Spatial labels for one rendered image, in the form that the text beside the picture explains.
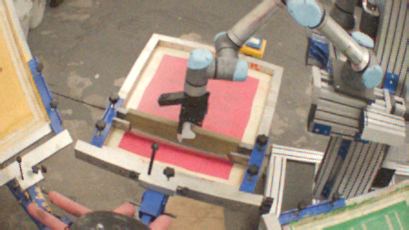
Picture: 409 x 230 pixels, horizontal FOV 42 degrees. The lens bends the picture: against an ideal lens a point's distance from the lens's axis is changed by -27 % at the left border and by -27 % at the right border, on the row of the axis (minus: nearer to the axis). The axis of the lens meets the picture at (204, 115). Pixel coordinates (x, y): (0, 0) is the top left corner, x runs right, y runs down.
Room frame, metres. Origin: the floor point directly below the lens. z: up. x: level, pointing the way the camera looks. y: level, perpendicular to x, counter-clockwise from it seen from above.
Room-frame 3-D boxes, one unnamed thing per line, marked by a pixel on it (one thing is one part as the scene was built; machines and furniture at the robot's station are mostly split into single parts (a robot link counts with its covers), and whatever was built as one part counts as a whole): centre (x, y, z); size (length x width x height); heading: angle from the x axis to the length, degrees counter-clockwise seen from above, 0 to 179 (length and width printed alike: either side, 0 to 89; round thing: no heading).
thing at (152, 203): (1.46, 0.11, 1.02); 0.17 x 0.06 x 0.05; 173
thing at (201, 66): (1.81, 0.04, 1.32); 0.09 x 0.08 x 0.11; 101
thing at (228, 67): (1.84, -0.05, 1.31); 0.11 x 0.11 x 0.08; 11
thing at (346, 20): (2.56, -0.58, 1.31); 0.15 x 0.15 x 0.10
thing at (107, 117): (1.81, 0.35, 0.98); 0.30 x 0.05 x 0.07; 173
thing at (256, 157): (1.74, -0.20, 0.98); 0.30 x 0.05 x 0.07; 173
